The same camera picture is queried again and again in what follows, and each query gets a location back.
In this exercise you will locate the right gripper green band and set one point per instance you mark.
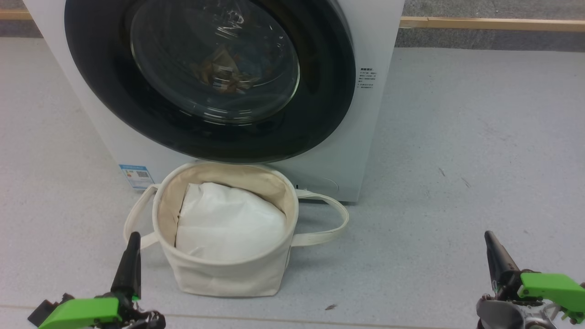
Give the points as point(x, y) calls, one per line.
point(553, 292)

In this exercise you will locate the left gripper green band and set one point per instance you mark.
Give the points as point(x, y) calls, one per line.
point(82, 313)

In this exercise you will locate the black round glass door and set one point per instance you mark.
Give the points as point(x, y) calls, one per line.
point(100, 91)

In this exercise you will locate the blue and cream bear garment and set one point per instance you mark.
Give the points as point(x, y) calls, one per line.
point(221, 73)

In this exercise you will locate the cream canvas laundry basket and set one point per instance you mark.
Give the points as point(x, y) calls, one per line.
point(228, 278)

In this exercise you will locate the white cloth in basket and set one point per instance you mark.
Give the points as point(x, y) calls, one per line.
point(228, 224)

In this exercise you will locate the white front-load washing machine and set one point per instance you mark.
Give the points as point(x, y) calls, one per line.
point(365, 137)

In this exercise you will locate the blue energy label sticker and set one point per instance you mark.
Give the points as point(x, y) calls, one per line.
point(136, 176)

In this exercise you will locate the small black text label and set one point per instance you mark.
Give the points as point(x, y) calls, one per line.
point(367, 77)

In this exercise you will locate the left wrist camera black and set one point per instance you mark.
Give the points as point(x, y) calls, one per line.
point(43, 313)

